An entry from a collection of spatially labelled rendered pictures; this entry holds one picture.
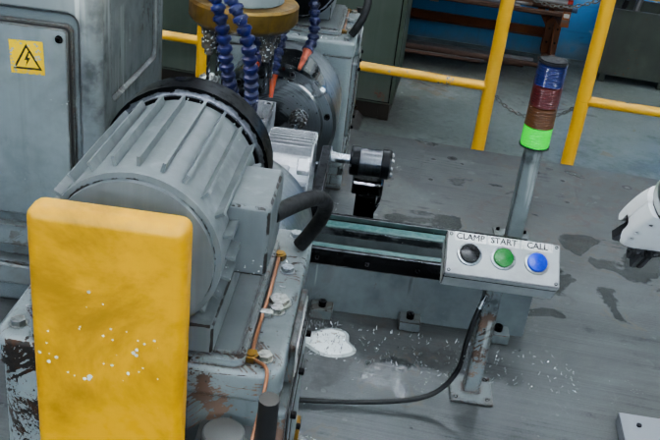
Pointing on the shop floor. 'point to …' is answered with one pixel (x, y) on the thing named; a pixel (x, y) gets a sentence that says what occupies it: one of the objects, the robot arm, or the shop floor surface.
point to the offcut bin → (633, 39)
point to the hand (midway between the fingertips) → (639, 252)
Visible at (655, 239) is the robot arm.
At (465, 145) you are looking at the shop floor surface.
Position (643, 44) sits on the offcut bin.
